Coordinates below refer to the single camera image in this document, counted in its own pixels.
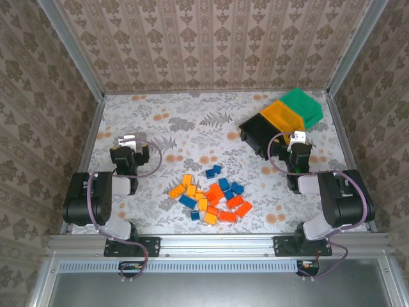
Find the black plastic bin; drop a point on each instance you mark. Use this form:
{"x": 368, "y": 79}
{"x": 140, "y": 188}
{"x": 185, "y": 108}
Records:
{"x": 255, "y": 131}

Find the yellow plastic bin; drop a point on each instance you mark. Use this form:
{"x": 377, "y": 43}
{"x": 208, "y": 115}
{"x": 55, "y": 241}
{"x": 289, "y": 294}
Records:
{"x": 281, "y": 116}

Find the green plastic bin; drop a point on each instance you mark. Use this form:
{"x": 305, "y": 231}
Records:
{"x": 303, "y": 105}

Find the long yellow lego brick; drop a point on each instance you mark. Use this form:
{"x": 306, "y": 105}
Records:
{"x": 176, "y": 191}

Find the long blue lego brick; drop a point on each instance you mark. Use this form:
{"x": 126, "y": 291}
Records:
{"x": 187, "y": 201}

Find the orange lego brick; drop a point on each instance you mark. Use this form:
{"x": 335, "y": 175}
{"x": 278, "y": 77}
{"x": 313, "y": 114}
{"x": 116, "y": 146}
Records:
{"x": 212, "y": 210}
{"x": 235, "y": 202}
{"x": 211, "y": 198}
{"x": 217, "y": 190}
{"x": 228, "y": 217}
{"x": 244, "y": 209}

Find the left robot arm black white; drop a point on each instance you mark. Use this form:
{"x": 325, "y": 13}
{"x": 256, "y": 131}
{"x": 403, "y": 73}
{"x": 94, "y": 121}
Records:
{"x": 83, "y": 199}

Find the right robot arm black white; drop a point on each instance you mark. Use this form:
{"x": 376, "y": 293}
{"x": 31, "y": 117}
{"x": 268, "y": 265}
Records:
{"x": 346, "y": 204}

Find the grey metal panel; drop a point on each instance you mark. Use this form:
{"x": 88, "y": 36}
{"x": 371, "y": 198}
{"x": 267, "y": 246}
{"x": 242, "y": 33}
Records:
{"x": 217, "y": 291}

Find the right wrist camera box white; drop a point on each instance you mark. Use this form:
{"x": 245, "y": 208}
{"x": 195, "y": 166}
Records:
{"x": 298, "y": 137}

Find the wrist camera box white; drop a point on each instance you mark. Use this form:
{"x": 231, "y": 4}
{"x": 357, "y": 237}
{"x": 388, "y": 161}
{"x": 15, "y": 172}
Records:
{"x": 126, "y": 140}
{"x": 298, "y": 137}

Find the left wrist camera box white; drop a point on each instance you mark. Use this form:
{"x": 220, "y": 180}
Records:
{"x": 126, "y": 140}

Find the aluminium left side rail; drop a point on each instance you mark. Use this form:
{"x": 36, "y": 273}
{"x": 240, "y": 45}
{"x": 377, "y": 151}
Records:
{"x": 89, "y": 144}

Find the aluminium right side rail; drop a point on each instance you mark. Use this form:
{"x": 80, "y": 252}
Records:
{"x": 346, "y": 144}

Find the aluminium back rail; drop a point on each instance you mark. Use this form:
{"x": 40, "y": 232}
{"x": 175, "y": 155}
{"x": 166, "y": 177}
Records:
{"x": 217, "y": 92}

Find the aluminium left frame post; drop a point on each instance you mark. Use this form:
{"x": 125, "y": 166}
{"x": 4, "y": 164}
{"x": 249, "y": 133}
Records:
{"x": 72, "y": 51}

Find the aluminium frame post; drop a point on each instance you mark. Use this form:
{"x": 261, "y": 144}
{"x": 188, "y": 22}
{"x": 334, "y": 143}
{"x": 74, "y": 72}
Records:
{"x": 72, "y": 51}
{"x": 358, "y": 48}

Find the aluminium front frame rail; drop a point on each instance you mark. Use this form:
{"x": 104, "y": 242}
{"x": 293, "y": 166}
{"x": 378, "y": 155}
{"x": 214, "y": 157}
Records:
{"x": 217, "y": 244}

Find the aluminium right frame post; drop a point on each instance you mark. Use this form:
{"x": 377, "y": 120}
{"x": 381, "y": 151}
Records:
{"x": 358, "y": 48}

